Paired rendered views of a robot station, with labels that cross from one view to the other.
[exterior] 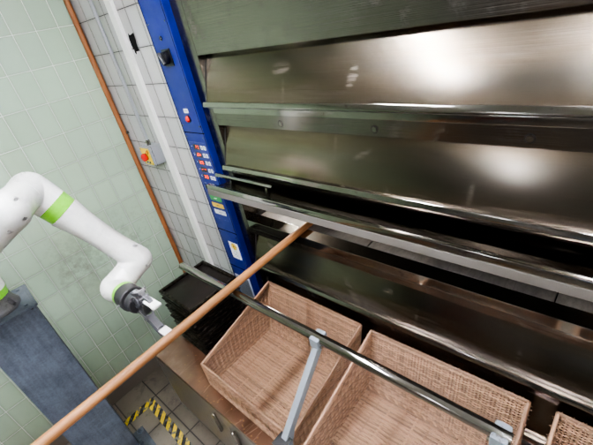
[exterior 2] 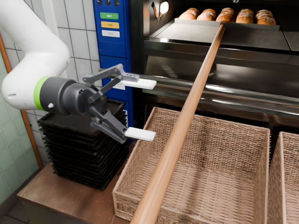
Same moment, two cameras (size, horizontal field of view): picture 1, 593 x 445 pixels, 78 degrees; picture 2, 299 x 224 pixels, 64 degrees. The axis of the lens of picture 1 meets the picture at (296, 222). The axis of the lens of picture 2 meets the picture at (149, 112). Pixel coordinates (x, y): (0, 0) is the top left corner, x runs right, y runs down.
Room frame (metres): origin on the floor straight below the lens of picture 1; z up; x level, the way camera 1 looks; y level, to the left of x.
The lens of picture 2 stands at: (0.51, 0.70, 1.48)
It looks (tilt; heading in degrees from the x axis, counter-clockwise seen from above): 32 degrees down; 333
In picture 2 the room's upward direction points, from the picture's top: straight up
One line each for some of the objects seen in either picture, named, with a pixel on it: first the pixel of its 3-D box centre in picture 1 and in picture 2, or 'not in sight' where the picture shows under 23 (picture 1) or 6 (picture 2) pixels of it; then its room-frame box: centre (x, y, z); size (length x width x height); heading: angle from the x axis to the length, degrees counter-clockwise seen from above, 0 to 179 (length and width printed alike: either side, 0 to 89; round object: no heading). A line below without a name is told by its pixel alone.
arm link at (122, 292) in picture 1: (131, 297); (63, 95); (1.08, 0.65, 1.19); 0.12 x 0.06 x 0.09; 134
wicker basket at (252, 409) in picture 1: (281, 356); (195, 170); (1.08, 0.19, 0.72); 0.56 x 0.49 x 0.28; 42
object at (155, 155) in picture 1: (152, 154); not in sight; (1.91, 0.66, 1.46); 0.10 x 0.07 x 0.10; 43
